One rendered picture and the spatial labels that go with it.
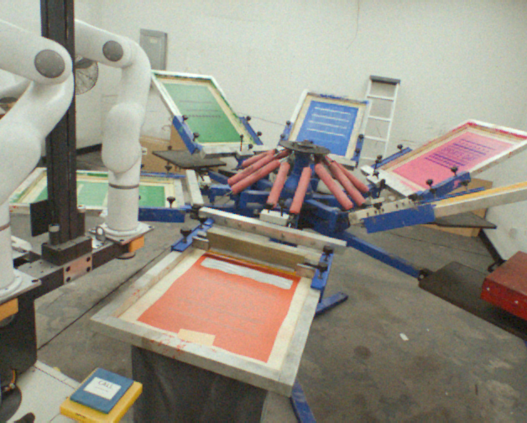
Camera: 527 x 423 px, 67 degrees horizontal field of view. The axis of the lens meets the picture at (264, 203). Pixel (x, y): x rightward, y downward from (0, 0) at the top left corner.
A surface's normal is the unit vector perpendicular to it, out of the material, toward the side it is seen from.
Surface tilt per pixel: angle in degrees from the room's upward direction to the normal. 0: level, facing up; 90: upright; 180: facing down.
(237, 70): 90
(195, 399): 92
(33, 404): 0
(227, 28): 90
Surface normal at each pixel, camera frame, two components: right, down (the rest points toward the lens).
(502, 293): -0.70, 0.15
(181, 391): -0.25, 0.33
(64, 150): 0.91, 0.26
